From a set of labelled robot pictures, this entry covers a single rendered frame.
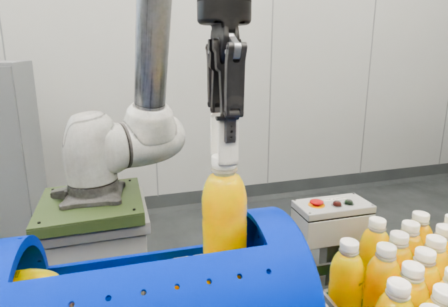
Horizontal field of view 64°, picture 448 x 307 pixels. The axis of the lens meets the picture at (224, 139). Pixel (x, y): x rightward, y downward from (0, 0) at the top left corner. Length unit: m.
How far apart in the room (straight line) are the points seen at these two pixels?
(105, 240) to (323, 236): 0.61
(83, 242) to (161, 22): 0.67
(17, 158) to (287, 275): 1.82
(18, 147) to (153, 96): 1.16
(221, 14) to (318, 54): 3.41
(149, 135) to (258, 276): 0.74
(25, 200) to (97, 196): 1.11
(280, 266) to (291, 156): 3.39
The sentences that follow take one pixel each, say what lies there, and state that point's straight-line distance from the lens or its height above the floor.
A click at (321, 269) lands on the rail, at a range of 0.99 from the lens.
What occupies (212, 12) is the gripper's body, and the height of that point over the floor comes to 1.54.
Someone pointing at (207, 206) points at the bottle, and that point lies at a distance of 0.55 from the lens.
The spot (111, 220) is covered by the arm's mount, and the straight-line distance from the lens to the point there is 1.10.
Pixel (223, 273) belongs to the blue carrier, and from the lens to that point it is 0.52.
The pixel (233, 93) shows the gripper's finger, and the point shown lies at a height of 1.44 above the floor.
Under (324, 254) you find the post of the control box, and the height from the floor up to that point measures 0.95.
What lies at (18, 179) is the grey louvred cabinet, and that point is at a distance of 2.22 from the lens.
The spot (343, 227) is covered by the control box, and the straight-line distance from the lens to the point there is 1.02.
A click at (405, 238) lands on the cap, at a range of 0.90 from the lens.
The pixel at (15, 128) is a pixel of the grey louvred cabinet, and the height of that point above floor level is 1.11.
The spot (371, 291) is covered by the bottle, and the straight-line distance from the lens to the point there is 0.87.
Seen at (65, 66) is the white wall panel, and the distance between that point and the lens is 3.35.
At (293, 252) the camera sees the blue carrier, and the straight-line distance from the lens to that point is 0.56.
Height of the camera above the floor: 1.49
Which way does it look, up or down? 13 degrees down
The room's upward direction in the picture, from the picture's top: straight up
